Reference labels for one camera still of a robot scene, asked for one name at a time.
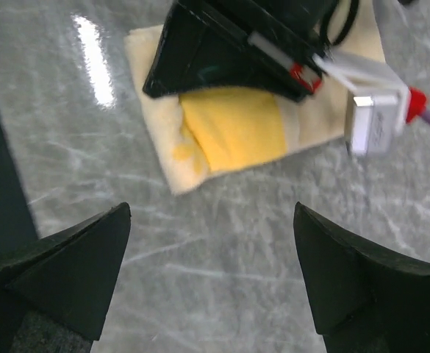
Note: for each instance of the yellow cream towel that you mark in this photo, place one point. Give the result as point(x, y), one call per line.
point(208, 132)

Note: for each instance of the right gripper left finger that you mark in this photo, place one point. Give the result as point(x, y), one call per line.
point(67, 279)

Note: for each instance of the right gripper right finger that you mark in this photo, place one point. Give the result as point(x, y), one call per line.
point(363, 296)

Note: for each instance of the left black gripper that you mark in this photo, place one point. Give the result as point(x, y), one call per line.
point(208, 44)

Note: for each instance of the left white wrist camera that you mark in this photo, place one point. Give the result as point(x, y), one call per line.
point(379, 103)

